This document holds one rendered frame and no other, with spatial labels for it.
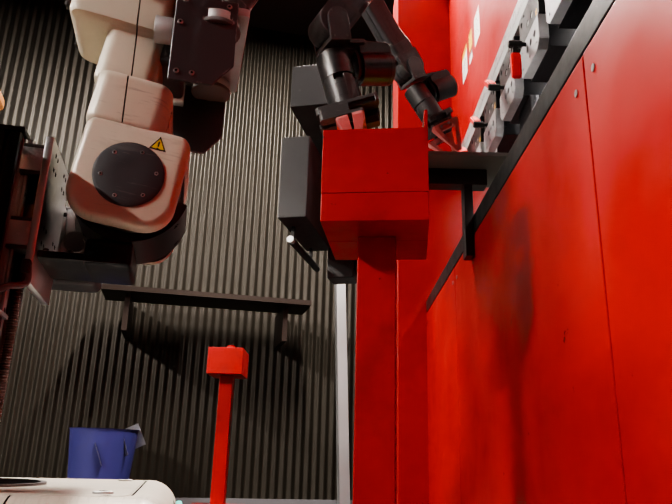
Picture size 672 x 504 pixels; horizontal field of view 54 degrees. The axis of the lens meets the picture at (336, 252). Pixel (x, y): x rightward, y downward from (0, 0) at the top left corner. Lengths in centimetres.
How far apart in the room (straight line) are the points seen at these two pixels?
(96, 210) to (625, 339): 72
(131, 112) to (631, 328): 76
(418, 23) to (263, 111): 231
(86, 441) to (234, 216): 176
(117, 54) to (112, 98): 11
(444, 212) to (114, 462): 228
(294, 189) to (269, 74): 254
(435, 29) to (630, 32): 211
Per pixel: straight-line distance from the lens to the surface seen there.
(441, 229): 247
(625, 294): 76
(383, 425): 98
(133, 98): 110
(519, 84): 170
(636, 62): 78
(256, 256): 454
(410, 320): 236
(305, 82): 292
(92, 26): 125
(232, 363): 307
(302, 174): 270
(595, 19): 90
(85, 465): 386
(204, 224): 458
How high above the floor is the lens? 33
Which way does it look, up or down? 17 degrees up
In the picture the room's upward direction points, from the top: 2 degrees clockwise
